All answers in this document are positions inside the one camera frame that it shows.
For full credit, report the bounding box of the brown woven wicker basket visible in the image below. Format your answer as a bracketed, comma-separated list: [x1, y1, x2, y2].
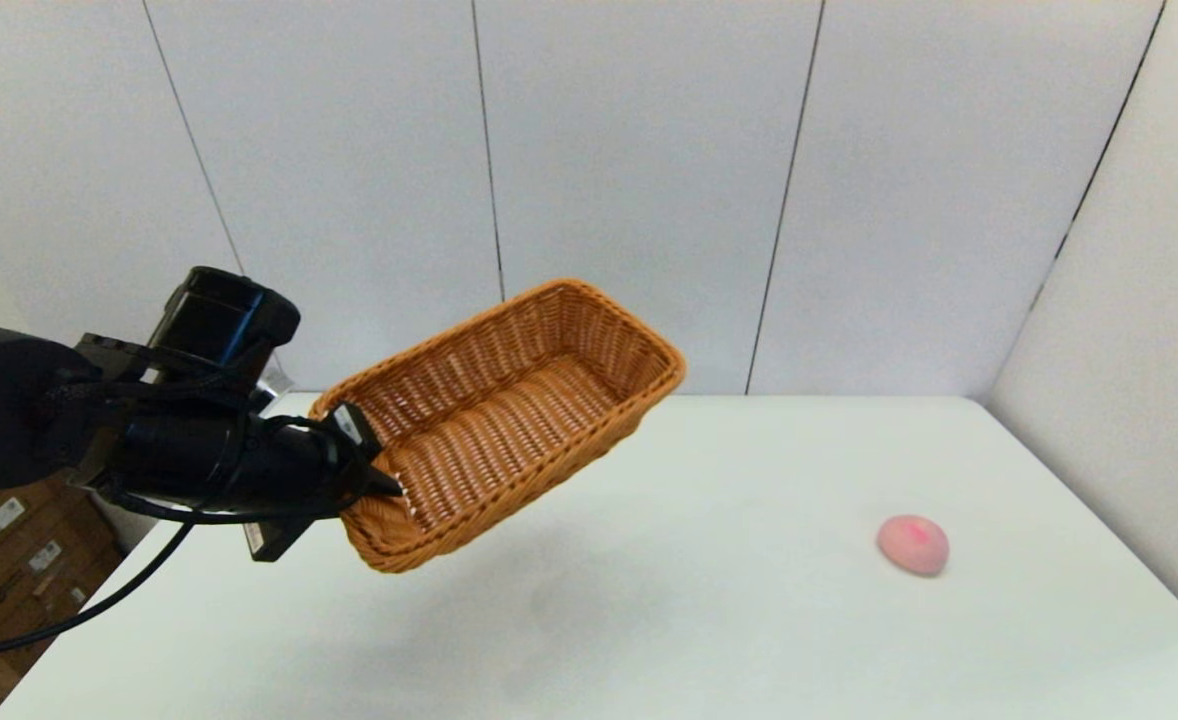
[309, 278, 688, 574]

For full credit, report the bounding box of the pink peach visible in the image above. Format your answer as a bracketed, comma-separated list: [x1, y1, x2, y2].
[876, 514, 950, 578]

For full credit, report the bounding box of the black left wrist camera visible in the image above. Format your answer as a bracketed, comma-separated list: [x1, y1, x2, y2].
[77, 266, 302, 413]

